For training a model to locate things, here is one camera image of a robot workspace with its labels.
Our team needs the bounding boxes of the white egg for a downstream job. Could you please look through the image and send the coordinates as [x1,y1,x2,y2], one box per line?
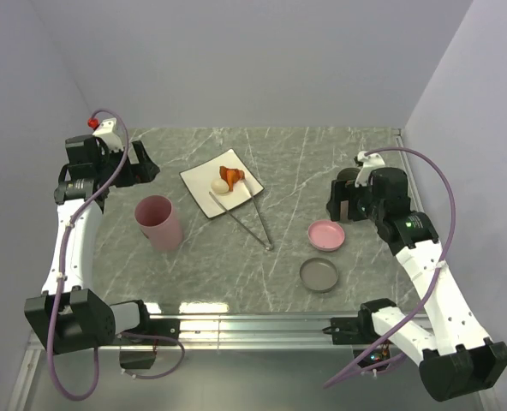
[211,178,229,194]

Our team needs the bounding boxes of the orange red food pieces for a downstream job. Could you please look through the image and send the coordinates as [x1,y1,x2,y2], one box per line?
[219,166,245,192]

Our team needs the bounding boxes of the metal tongs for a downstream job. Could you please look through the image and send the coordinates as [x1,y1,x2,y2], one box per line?
[208,178,275,252]

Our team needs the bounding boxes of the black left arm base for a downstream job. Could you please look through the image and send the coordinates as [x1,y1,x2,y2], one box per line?
[117,319,184,374]

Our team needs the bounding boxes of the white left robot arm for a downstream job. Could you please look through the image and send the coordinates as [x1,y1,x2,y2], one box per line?
[24,135,160,354]

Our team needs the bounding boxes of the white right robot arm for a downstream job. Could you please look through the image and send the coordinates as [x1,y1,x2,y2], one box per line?
[326,167,507,402]

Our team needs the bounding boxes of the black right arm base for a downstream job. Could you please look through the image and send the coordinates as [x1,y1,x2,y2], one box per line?
[322,317,391,368]

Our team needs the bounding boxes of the grey metal cup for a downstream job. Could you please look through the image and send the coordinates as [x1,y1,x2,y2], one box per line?
[337,167,360,182]

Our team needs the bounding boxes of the pink cup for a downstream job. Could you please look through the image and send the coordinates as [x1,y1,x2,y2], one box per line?
[134,195,183,252]

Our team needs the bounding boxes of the pink lid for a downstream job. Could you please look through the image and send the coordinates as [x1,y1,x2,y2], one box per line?
[307,219,346,252]

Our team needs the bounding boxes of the white square plate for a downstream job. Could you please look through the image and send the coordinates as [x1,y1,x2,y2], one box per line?
[180,149,264,219]

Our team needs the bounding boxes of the grey lid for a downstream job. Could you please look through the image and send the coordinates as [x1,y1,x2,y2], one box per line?
[299,257,339,293]

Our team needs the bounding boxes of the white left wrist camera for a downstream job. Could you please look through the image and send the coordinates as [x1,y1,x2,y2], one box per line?
[87,117,125,154]

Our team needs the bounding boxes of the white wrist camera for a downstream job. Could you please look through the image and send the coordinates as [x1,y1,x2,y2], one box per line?
[355,151,385,188]
[87,117,125,154]

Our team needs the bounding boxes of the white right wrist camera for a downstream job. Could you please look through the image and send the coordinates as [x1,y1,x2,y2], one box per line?
[355,151,385,188]

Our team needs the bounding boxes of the aluminium rail frame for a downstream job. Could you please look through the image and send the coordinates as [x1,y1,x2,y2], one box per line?
[4,126,501,411]

